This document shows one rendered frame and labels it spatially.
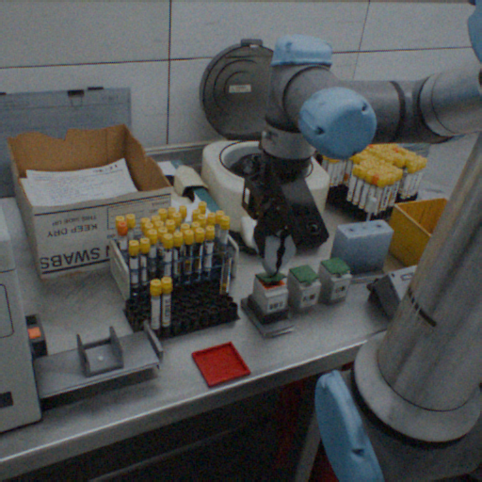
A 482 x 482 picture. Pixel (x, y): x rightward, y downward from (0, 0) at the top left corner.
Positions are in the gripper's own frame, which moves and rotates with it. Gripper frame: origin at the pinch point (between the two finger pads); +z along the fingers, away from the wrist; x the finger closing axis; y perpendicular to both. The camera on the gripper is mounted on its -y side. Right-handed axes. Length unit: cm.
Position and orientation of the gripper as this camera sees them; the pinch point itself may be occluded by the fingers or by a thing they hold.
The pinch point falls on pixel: (275, 271)
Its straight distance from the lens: 87.5
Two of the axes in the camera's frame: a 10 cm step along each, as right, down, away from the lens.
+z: -1.0, 8.2, 5.7
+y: -4.5, -5.5, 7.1
